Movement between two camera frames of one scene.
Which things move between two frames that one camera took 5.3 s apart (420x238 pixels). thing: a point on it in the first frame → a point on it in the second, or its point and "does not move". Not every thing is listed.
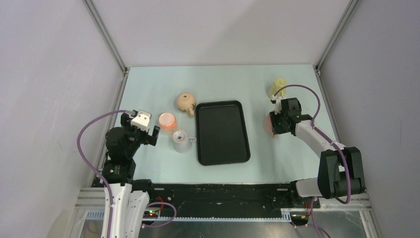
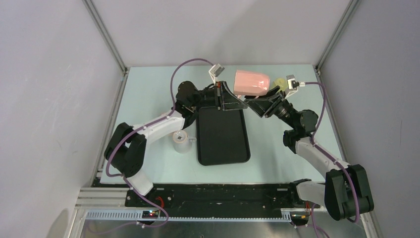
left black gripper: x=148 y=139 → x=226 y=103
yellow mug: x=276 y=86 does not move
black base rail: x=229 y=200 does not move
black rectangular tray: x=221 y=134 does not move
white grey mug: x=183 y=142 does not move
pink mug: x=268 y=126 → x=251 y=84
